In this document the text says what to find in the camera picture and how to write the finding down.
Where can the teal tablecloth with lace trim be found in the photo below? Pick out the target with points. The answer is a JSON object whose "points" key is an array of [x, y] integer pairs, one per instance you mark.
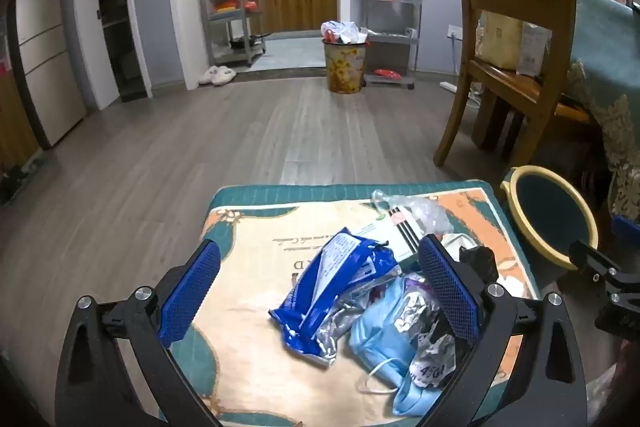
{"points": [[600, 57]]}

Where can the white printed bag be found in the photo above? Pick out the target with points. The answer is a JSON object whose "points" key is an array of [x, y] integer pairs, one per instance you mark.
{"points": [[532, 49]]}

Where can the white power strip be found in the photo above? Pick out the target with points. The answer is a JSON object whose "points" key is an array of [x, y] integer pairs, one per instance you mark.
{"points": [[448, 87]]}

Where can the wooden cabinet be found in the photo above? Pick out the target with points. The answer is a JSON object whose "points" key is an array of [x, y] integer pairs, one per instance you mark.
{"points": [[15, 122]]}

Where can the grey storage shelf rack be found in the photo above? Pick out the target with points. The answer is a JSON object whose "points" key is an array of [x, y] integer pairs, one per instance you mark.
{"points": [[392, 7]]}

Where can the green cardboard box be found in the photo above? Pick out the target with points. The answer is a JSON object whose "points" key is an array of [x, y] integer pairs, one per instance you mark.
{"points": [[395, 231]]}

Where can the beige bag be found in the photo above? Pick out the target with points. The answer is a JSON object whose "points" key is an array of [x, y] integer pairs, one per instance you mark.
{"points": [[500, 39]]}

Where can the small black object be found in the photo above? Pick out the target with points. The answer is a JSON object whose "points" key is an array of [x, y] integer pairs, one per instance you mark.
{"points": [[477, 264]]}

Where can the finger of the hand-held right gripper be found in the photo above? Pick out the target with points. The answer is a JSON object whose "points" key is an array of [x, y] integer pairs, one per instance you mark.
{"points": [[595, 261]]}

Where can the white refrigerator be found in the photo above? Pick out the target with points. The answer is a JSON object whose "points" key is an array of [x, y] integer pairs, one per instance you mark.
{"points": [[47, 52]]}

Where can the blue snack packet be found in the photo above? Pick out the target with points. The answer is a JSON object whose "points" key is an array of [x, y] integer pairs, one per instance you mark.
{"points": [[325, 277]]}

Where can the heap of rubbish in can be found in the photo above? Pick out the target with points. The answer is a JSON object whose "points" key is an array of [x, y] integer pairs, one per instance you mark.
{"points": [[345, 32]]}

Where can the printed teal and beige mat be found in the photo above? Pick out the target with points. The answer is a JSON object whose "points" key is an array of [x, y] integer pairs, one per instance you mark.
{"points": [[250, 257]]}

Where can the floral trash can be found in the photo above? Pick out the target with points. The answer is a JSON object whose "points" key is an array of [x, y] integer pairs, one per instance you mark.
{"points": [[344, 67]]}

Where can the wall socket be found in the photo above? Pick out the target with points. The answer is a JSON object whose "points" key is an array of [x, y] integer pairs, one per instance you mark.
{"points": [[454, 31]]}

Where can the blue face mask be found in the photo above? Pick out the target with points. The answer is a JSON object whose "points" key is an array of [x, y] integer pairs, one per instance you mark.
{"points": [[380, 332]]}

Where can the silver foil wrapper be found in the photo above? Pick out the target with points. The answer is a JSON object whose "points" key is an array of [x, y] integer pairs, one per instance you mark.
{"points": [[425, 357]]}

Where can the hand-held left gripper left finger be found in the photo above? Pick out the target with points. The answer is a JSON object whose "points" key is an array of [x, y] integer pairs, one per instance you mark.
{"points": [[190, 294]]}

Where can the clear plastic wrap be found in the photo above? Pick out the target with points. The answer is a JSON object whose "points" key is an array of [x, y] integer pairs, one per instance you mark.
{"points": [[425, 209]]}

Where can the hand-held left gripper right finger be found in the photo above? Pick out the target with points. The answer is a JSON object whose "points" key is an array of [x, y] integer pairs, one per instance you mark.
{"points": [[450, 294]]}

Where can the teal bin with yellow rim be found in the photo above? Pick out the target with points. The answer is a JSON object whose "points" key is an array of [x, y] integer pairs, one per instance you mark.
{"points": [[545, 212]]}

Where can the white slipper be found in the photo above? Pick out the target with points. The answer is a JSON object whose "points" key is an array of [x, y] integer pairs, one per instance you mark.
{"points": [[225, 77], [207, 76]]}

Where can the wooden kitchen counter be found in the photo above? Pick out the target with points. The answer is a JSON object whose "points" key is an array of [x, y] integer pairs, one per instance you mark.
{"points": [[300, 4]]}

